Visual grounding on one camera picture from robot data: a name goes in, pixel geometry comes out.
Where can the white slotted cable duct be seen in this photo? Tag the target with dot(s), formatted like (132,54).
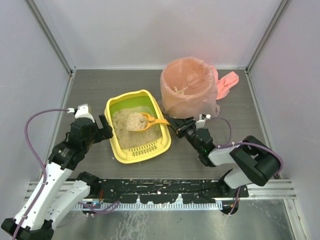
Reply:
(176,206)

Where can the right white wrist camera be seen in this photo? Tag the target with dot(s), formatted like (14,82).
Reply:
(202,120)

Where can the aluminium frame rail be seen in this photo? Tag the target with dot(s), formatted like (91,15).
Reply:
(274,189)

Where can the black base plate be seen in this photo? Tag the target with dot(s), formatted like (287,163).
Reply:
(159,191)

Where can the beige cat litter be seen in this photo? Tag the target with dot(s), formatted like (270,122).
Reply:
(131,139)

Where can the orange litter scoop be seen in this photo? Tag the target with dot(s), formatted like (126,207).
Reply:
(141,121)

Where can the bin with pink bag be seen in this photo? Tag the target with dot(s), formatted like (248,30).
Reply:
(188,88)

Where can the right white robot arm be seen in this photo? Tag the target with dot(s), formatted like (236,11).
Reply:
(256,163)

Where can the pink cloth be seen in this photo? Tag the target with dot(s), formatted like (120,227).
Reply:
(225,83)

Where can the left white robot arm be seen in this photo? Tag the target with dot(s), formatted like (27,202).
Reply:
(40,216)

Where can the yellow green litter box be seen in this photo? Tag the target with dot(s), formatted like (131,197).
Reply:
(144,152)

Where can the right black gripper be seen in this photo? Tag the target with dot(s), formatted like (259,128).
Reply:
(184,127)

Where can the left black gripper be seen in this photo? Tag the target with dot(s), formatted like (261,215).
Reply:
(100,130)

